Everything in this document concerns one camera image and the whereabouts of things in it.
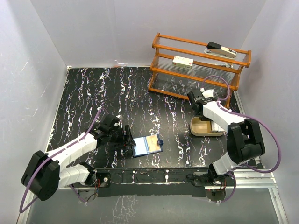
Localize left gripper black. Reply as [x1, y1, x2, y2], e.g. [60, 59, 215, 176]
[108, 125, 135, 149]

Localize blue card holder wallet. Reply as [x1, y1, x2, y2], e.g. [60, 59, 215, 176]
[132, 134, 163, 157]

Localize orange patterned credit card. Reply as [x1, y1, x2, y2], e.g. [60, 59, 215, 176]
[146, 135, 161, 153]

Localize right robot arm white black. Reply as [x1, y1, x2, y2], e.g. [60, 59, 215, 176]
[187, 89, 265, 185]

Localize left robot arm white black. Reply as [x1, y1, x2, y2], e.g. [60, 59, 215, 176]
[21, 114, 136, 201]

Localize white cards in tray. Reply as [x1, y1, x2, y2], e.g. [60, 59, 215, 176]
[211, 121, 225, 133]

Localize beige plastic tray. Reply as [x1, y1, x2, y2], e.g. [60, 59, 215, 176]
[190, 117, 225, 137]

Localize orange wooden shelf rack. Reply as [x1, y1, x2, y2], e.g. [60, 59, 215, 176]
[148, 33, 252, 99]

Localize white staples box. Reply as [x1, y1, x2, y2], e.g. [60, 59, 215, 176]
[172, 56, 194, 69]

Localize black beige stapler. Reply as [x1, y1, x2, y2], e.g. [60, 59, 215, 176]
[204, 42, 237, 59]

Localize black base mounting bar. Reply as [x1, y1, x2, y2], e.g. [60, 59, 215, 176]
[70, 167, 236, 198]

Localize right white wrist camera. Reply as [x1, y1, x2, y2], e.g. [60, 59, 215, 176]
[200, 88, 214, 98]

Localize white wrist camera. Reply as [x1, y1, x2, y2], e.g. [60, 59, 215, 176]
[114, 115, 123, 127]
[200, 88, 214, 98]

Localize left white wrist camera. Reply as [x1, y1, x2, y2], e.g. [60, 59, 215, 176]
[114, 115, 123, 127]

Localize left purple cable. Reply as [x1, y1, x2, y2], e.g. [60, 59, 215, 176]
[18, 107, 107, 213]

